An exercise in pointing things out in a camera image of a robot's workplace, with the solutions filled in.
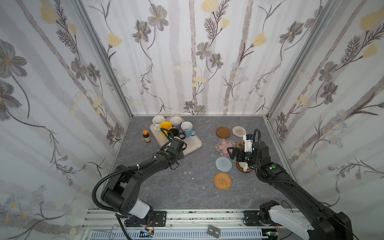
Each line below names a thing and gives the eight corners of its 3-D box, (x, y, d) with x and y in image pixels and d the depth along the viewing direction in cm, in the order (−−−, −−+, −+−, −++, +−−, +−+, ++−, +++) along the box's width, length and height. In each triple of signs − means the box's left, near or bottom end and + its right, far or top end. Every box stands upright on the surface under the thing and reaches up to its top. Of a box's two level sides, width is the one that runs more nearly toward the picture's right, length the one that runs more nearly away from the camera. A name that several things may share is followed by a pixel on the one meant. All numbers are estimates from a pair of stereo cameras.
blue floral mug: (184, 140, 107) (183, 131, 99) (181, 131, 113) (180, 122, 104) (194, 138, 109) (194, 129, 101) (190, 129, 114) (190, 120, 106)
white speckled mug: (153, 132, 111) (150, 124, 104) (155, 122, 117) (153, 115, 111) (164, 132, 111) (162, 125, 104) (166, 122, 117) (164, 115, 111)
